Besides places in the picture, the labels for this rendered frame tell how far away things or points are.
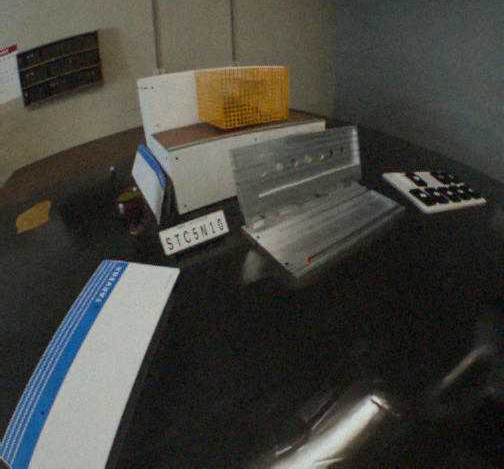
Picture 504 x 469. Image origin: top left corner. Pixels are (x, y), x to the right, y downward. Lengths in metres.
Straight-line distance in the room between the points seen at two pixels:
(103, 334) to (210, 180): 0.49
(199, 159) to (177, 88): 0.29
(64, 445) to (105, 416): 0.07
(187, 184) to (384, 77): 2.67
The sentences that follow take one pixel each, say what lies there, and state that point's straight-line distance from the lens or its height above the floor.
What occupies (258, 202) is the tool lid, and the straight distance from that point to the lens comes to 0.59.
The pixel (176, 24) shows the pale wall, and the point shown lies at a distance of 2.26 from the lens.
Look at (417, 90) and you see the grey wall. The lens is 2.89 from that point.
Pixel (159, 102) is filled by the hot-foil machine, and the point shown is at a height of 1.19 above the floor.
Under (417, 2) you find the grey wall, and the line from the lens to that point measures 3.04.
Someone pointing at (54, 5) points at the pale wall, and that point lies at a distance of 2.23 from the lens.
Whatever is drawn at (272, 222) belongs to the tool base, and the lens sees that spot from 0.62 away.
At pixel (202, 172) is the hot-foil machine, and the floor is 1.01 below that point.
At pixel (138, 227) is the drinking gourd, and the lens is 0.70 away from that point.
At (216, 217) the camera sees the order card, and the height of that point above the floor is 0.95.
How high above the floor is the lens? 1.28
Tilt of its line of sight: 34 degrees down
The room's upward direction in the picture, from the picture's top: 2 degrees counter-clockwise
